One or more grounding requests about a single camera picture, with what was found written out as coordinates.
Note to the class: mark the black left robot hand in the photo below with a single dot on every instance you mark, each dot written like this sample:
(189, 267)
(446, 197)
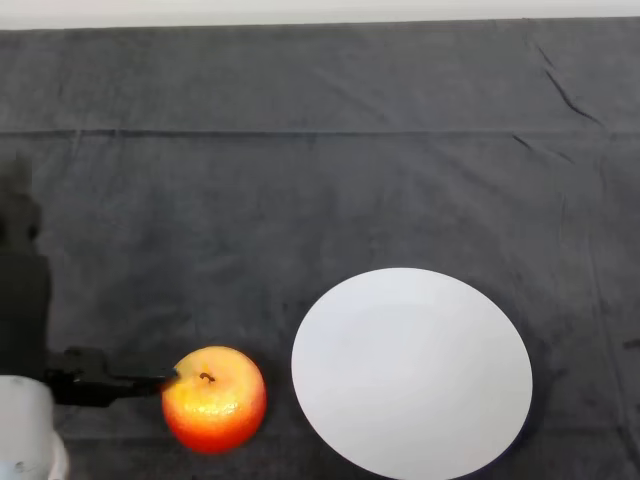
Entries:
(25, 310)

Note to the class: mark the red yellow apple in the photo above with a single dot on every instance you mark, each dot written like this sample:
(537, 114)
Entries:
(217, 410)

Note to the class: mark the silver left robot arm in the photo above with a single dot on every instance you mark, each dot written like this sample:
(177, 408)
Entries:
(25, 425)

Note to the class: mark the white round plate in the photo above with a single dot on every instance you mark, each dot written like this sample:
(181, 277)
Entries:
(410, 375)

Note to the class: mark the black table cloth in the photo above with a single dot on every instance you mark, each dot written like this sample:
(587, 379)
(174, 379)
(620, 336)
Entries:
(300, 175)

